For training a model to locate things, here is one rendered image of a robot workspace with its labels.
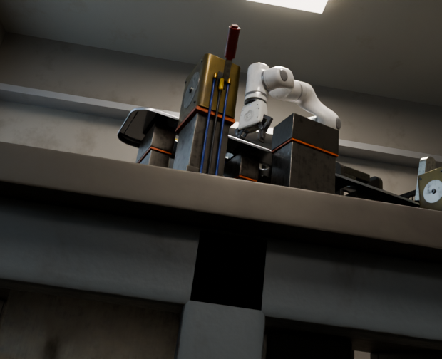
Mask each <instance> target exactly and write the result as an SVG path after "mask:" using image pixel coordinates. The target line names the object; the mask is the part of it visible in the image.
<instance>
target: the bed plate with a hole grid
mask: <svg viewBox="0 0 442 359"><path fill-rule="evenodd" d="M0 196H1V197H10V198H14V199H24V200H28V201H34V202H43V203H47V204H57V205H61V206H67V207H75V208H80V209H89V210H94V211H99V212H108V213H113V214H122V215H127V216H132V217H141V218H146V219H155V220H160V221H165V222H174V223H179V224H188V225H193V226H198V227H207V228H212V229H221V230H225V231H234V232H239V233H245V234H254V235H258V236H267V237H272V238H278V239H286V240H291V241H300V242H305V243H310V244H319V245H324V246H333V247H338V248H343V249H352V250H357V251H366V252H371V253H376V254H385V255H389V256H399V257H404V258H409V259H418V260H423V261H432V262H436V263H442V211H436V210H432V209H423V208H418V207H410V206H405V205H400V204H392V203H387V202H378V201H374V200H369V199H360V198H356V197H347V196H342V195H337V194H329V193H324V192H315V191H311V190H306V189H297V188H293V187H284V186H279V185H274V184H266V183H261V182H253V181H248V180H243V179H235V178H229V177H221V176H217V175H208V174H203V173H198V172H190V171H185V170H177V169H171V168H166V167H159V166H153V165H145V164H140V163H135V162H126V161H122V160H114V159H108V158H104V157H95V156H90V155H82V154H77V153H72V152H64V151H59V150H50V149H46V148H41V147H32V146H28V145H19V144H14V143H10V142H1V141H0ZM264 331H265V332H266V331H277V332H283V333H292V334H297V335H307V336H313V337H318V338H328V339H333V340H342V341H349V342H351V343H352V350H356V351H361V352H367V353H374V352H412V351H442V350H437V349H432V348H422V347H416V346H411V345H402V344H396V343H387V342H381V341H376V340H367V339H361V338H351V337H346V336H340V335H331V334H326V333H316V332H311V331H301V330H295V329H290V328H280V327H275V326H265V330H264Z"/></svg>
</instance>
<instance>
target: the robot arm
mask: <svg viewBox="0 0 442 359"><path fill-rule="evenodd" d="M268 94H270V95H271V96H272V97H273V98H275V99H277V100H284V101H289V102H293V103H296V104H297V105H298V106H299V107H300V108H302V109H304V110H305V111H307V112H309V113H311V114H313V115H315V116H313V117H309V119H311V120H314V121H317V122H318V123H321V124H324V125H327V126H329V127H331V128H334V129H336V130H340V127H341V121H340V119H339V117H338V115H337V114H336V113H335V112H334V111H332V110H330V109H328V108H327V107H326V106H324V105H323V104H322V103H321V102H320V101H319V99H318V98H317V96H316V94H315V92H314V89H313V88H312V87H311V86H310V84H308V83H304V82H301V81H298V80H294V76H293V74H292V72H291V71H290V70H289V69H288V68H284V67H281V66H276V67H273V68H269V66H267V65H266V64H264V63H253V64H252V65H250V66H249V68H248V72H247V83H246V89H245V100H244V105H245V106H243V108H242V112H241V115H240V121H239V125H238V127H237V128H236V129H235V134H236V136H237V137H238V138H239V139H241V140H244V141H246V140H245V138H246V136H247V134H250V133H252V132H256V131H259V132H258V140H259V141H260V142H262V143H265V137H266V132H267V131H268V128H269V127H270V125H271V123H272V121H273V118H272V117H270V116H268V115H267V99H268ZM242 133H244V135H243V136H242Z"/></svg>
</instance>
